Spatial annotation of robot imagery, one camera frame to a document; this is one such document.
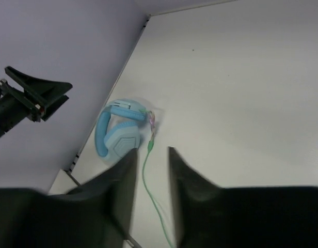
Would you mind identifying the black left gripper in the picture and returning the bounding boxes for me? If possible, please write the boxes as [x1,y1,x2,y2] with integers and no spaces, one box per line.
[0,66,72,138]

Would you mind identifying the green headphone cable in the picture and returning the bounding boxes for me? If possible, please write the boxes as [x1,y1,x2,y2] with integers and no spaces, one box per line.
[139,108,173,248]

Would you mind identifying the light blue headphones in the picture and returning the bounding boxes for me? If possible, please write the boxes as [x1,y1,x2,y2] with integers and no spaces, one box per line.
[94,99,155,164]

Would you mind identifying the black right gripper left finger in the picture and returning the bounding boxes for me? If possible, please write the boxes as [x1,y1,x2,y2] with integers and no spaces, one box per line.
[0,149,138,247]

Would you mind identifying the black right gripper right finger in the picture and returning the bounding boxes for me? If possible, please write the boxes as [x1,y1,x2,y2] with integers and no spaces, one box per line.
[168,147,318,247]

